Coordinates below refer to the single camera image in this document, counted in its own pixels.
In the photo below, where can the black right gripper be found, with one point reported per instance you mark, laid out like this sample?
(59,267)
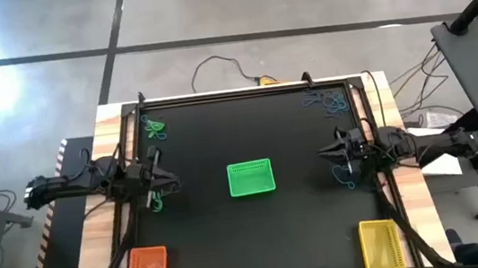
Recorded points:
(358,154)

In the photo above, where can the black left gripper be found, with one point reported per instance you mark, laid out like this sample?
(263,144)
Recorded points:
(154,180)

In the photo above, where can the green rubber band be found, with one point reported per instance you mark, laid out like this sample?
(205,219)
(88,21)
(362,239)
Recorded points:
(157,125)
(158,205)
(150,134)

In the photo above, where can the green plastic basket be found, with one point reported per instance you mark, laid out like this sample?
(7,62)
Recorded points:
(250,178)

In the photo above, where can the yellow plastic basket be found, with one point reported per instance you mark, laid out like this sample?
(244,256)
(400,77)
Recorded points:
(382,247)

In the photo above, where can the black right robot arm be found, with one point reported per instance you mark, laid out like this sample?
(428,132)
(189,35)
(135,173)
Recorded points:
(425,144)

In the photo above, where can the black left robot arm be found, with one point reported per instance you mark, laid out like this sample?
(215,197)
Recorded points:
(69,187)

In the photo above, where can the black table mat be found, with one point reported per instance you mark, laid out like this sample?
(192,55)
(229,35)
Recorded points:
(229,130)

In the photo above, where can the yellow power plug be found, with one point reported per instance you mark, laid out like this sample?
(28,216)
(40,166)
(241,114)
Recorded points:
(268,80)

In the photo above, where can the white paper sheet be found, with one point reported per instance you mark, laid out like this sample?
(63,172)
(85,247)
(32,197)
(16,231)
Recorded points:
(445,165)

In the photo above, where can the clear plastic bag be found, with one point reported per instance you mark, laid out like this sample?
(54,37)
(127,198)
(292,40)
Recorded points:
(441,119)

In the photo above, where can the black hazard-striped floor mat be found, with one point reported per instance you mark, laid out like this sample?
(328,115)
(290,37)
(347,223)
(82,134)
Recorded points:
(60,244)

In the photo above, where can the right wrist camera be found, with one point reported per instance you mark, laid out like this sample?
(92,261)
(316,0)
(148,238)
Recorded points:
(357,138)

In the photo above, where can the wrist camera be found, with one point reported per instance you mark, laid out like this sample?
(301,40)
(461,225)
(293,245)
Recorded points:
(137,172)
(357,138)

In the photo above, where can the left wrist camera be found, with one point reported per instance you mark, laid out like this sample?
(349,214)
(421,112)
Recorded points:
(137,172)

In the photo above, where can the black aluminium table frame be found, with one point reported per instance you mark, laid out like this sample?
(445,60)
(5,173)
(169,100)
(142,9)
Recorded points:
(239,92)

